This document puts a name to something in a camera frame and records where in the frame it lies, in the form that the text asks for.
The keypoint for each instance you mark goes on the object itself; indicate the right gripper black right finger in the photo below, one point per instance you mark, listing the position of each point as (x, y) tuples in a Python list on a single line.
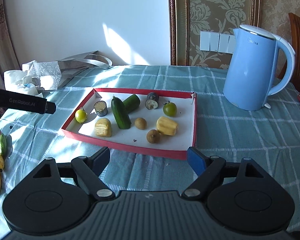
[(209, 172)]

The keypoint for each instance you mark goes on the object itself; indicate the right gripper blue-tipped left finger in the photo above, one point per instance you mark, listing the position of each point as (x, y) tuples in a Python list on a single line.
[(88, 170)]

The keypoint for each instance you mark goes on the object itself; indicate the small green tomato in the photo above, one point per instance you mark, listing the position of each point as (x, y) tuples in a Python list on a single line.
[(81, 115)]

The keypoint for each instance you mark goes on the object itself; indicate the small brown kiwi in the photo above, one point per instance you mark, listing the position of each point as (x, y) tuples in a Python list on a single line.
[(140, 123)]

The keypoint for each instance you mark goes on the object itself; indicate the yellow ridged fruit piece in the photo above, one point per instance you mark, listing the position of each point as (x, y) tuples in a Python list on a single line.
[(103, 127)]

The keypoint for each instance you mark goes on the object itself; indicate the small green fruit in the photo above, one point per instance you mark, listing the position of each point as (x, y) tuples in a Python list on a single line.
[(3, 145)]

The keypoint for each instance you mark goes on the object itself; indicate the silver patterned gift bag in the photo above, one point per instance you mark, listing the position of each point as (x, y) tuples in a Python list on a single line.
[(56, 74)]

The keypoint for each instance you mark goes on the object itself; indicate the red shallow cardboard tray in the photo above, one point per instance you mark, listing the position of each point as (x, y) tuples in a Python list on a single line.
[(152, 122)]

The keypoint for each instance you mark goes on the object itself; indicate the green cucumber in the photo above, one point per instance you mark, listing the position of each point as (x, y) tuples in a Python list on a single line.
[(131, 103), (120, 114)]

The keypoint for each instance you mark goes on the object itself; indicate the green tomato with stem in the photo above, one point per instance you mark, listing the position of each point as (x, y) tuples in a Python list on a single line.
[(170, 109)]

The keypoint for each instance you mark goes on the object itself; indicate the teal checked tablecloth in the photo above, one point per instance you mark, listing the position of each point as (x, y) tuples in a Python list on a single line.
[(38, 179)]

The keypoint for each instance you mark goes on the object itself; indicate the wooden headboard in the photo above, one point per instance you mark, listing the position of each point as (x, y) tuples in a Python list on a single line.
[(297, 50)]

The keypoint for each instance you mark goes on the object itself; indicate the white wall switch panel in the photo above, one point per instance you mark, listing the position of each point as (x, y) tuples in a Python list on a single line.
[(217, 42)]

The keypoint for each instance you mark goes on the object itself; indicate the ornate wooden wall frame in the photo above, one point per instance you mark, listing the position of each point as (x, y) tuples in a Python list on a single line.
[(189, 17)]

